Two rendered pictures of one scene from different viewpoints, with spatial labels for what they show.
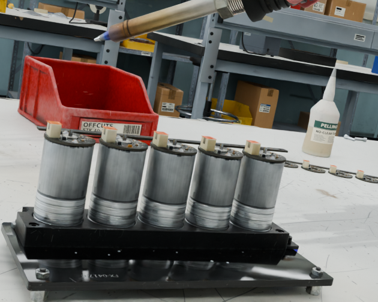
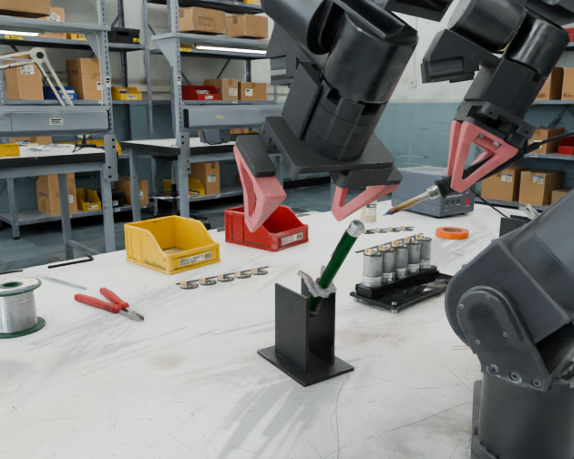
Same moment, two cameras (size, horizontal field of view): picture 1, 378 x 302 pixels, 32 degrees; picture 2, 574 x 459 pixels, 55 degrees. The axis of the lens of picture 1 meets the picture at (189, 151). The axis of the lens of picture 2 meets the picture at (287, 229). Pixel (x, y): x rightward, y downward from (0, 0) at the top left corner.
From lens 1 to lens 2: 0.48 m
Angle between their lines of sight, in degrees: 17
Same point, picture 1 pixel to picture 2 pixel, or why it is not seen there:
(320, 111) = not seen: hidden behind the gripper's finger
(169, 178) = (404, 258)
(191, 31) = (138, 130)
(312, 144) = (367, 217)
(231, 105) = not seen: hidden behind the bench
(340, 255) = (445, 270)
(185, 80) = (142, 170)
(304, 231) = not seen: hidden behind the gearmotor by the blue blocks
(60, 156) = (375, 260)
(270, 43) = (223, 133)
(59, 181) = (376, 270)
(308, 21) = (247, 112)
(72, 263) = (394, 298)
